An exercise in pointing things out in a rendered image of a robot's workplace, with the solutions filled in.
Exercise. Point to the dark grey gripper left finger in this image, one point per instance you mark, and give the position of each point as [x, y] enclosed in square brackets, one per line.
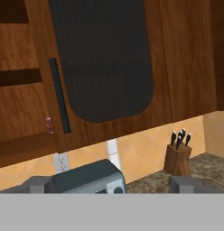
[35, 185]

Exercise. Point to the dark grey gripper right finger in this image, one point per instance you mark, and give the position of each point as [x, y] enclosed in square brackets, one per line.
[184, 184]

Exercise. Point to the brown cabinet door, dark panel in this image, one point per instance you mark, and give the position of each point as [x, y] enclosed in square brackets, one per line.
[104, 72]

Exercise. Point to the wooden knife block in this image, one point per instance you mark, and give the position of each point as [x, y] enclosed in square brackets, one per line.
[178, 159]

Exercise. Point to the grey toaster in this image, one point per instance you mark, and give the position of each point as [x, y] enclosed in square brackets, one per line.
[88, 179]

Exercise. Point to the white wall socket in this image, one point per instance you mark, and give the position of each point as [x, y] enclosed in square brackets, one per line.
[61, 162]

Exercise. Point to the open brown wall cabinet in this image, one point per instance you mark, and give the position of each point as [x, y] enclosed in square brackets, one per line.
[19, 90]

